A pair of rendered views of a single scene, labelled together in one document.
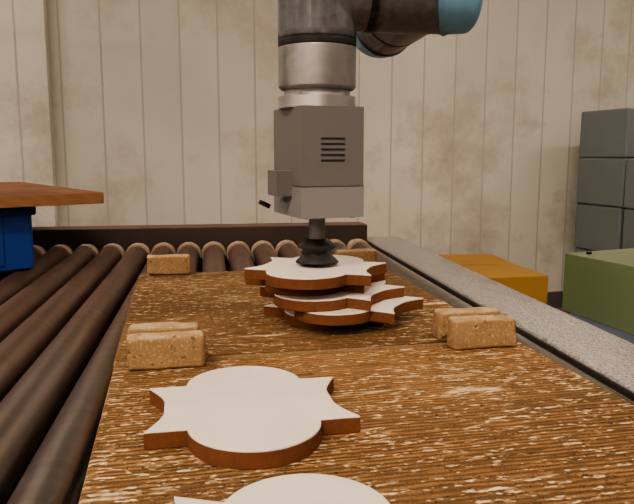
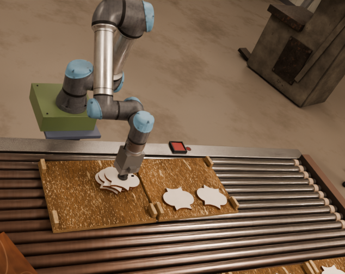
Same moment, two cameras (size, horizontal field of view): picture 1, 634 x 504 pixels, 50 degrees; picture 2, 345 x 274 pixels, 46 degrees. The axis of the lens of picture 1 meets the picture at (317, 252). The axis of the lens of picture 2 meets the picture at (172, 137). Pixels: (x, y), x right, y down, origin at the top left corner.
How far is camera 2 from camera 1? 1.91 m
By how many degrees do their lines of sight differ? 106
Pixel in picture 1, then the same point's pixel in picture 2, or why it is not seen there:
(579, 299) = (49, 127)
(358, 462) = (188, 190)
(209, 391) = (176, 202)
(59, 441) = (182, 224)
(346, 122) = not seen: hidden behind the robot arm
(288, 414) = (182, 193)
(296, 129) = (141, 157)
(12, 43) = not seen: outside the picture
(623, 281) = (69, 120)
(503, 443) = (179, 175)
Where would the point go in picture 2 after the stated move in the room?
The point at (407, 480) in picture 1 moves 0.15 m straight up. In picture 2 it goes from (190, 186) to (203, 162)
